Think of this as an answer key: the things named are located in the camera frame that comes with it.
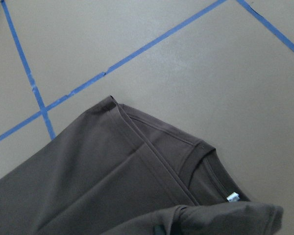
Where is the brown t-shirt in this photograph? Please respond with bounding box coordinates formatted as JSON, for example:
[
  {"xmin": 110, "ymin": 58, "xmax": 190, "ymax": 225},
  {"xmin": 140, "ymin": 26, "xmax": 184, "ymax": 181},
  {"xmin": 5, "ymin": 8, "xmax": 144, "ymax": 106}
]
[{"xmin": 0, "ymin": 96, "xmax": 283, "ymax": 235}]

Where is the brown paper table cover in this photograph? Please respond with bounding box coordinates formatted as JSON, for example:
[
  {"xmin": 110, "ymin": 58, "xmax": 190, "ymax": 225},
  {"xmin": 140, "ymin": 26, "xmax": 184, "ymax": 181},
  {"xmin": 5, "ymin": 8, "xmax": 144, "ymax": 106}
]
[{"xmin": 0, "ymin": 0, "xmax": 294, "ymax": 235}]

